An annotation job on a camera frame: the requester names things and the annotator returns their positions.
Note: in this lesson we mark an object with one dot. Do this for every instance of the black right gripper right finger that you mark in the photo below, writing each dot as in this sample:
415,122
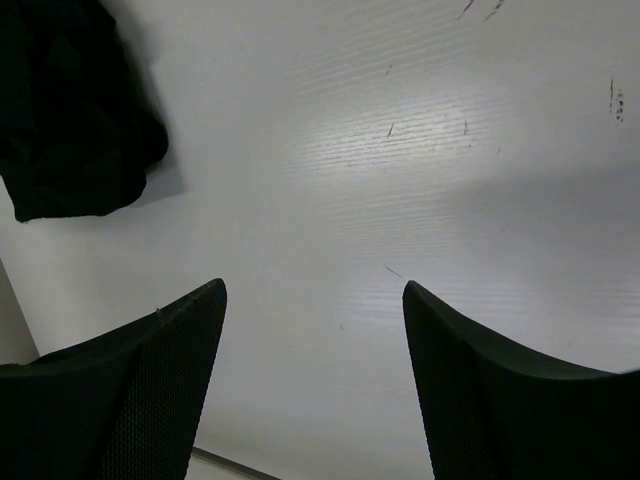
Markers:
495,409

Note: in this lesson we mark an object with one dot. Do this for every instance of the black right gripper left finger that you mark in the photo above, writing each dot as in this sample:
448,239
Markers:
123,405

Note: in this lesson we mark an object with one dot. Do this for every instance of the black pleated skirt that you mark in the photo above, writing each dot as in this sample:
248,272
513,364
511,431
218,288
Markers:
78,133

